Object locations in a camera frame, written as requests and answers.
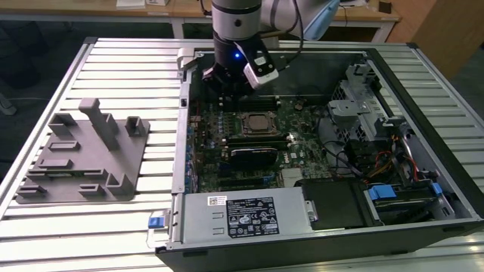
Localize black office chair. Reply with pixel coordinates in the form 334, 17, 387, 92
0, 19, 47, 90

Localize metal socket cover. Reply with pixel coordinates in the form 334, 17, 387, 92
240, 112, 280, 137

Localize black expansion slot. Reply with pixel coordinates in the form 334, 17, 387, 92
222, 178, 266, 190

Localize small silver heatsink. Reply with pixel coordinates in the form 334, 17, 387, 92
282, 168, 306, 188

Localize CPU socket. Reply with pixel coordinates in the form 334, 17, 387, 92
238, 111, 283, 139

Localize black plastic air shroud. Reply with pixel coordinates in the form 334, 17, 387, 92
295, 178, 384, 231

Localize silver power supply unit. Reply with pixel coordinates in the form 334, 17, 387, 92
166, 189, 318, 248

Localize thick black cable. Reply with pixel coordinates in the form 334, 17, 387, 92
319, 140, 367, 179

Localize black PC case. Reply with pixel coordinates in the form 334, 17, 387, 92
154, 46, 484, 272

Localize green motherboard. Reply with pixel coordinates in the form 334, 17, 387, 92
187, 95, 344, 194

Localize grey metal foot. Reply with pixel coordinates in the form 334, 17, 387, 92
0, 92, 19, 116

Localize grey parts rack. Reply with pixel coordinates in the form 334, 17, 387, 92
15, 97, 152, 204

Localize black graphics card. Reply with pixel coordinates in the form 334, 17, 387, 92
228, 146, 280, 171

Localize brown wooden cabinet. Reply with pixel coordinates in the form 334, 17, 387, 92
386, 0, 484, 82

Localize yellow wire bundle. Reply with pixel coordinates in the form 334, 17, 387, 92
364, 161, 396, 185

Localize red wire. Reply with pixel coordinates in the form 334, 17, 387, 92
411, 157, 424, 182

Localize blue disk carrier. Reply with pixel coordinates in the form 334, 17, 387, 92
366, 182, 444, 224

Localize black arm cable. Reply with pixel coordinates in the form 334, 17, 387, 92
260, 0, 307, 70

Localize wooden desk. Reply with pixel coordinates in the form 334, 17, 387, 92
0, 0, 402, 43

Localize metal drive cage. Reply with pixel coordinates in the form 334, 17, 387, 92
327, 63, 395, 142

